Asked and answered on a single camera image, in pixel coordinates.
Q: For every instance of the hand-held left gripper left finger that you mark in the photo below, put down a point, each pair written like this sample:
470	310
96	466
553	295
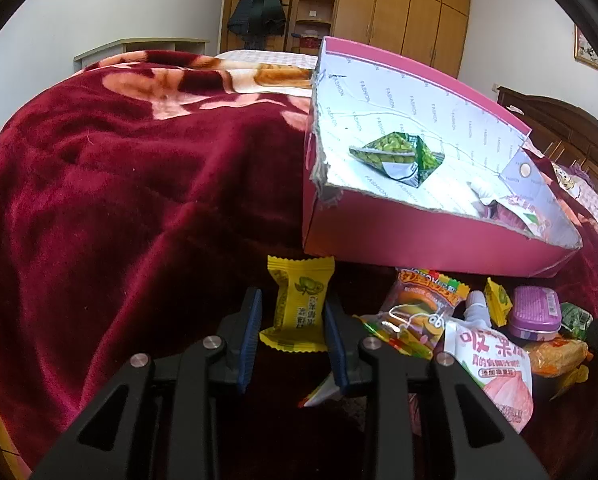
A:
249	345

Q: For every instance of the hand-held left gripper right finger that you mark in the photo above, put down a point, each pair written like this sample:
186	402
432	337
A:
338	350

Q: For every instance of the dark green snack packet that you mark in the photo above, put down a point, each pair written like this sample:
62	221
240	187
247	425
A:
576	320

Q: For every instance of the orange snack packet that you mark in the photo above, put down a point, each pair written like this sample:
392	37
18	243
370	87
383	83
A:
554	355

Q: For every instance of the burger gummy candy bag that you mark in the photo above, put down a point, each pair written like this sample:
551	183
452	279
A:
419	300

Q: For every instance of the peach jelly drink pouch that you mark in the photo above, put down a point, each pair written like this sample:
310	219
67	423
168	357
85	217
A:
489	360

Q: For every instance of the pink cardboard box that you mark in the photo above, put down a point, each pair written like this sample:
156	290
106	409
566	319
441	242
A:
379	240

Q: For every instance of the red white snack packet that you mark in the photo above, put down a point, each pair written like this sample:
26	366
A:
319	395

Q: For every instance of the small yellow snack packet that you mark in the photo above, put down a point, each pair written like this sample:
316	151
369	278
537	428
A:
496	302

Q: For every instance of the pink white snack packet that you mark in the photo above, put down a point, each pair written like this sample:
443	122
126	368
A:
516	210

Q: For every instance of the red floral blanket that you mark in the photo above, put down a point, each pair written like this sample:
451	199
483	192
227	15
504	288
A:
129	200

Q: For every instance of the green pea snack packet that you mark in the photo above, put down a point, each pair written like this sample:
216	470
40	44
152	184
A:
394	152

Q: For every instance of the dark wooden headboard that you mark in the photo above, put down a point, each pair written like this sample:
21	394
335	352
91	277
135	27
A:
569	130

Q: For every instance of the red container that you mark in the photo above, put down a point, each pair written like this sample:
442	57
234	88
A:
311	42

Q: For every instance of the white shelf unit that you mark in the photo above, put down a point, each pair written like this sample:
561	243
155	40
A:
129	47

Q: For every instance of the hanging black coat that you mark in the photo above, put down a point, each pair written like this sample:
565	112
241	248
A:
259	10

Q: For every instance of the wooden corner shelf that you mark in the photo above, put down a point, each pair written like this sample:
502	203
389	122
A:
316	15

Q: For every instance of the wooden wardrobe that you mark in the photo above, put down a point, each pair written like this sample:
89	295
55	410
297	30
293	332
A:
409	5

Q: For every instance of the framed wall picture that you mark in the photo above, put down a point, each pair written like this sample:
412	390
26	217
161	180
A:
589	50

